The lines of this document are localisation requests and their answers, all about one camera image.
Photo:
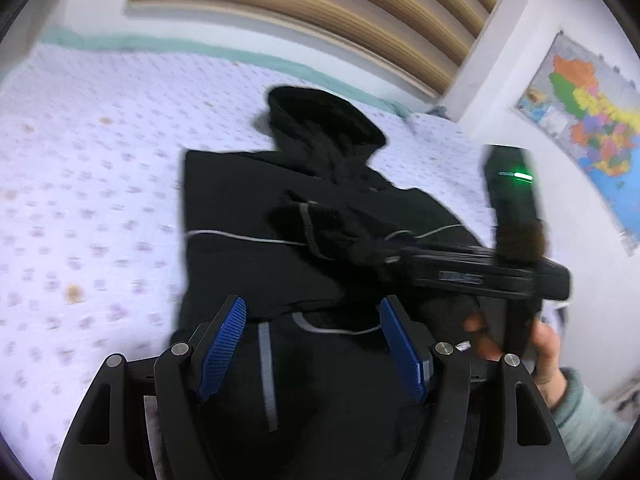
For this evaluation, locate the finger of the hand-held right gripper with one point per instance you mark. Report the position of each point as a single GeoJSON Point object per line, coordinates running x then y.
{"type": "Point", "coordinates": [382, 257]}

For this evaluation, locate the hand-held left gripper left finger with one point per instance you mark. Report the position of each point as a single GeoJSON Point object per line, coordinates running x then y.
{"type": "Point", "coordinates": [222, 345]}

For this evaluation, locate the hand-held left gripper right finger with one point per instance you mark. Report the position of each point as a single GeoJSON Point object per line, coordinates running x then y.
{"type": "Point", "coordinates": [405, 350]}

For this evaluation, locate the black hooded jacket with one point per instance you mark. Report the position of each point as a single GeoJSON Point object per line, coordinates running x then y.
{"type": "Point", "coordinates": [280, 280]}

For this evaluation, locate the person's right forearm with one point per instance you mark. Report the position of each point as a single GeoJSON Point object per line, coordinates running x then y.
{"type": "Point", "coordinates": [587, 425]}

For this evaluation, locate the person's right hand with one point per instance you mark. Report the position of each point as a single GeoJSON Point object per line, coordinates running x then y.
{"type": "Point", "coordinates": [547, 355]}

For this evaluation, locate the white patterned bed sheet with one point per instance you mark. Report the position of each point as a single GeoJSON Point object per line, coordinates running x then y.
{"type": "Point", "coordinates": [90, 170]}

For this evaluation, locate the wooden slatted headboard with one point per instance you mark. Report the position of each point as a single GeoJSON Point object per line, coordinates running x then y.
{"type": "Point", "coordinates": [325, 5]}

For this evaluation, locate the teal mattress edge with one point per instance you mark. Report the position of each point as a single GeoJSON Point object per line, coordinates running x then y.
{"type": "Point", "coordinates": [200, 46]}

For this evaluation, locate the colourful wall map poster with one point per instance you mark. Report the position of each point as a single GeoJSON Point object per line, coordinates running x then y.
{"type": "Point", "coordinates": [592, 125]}

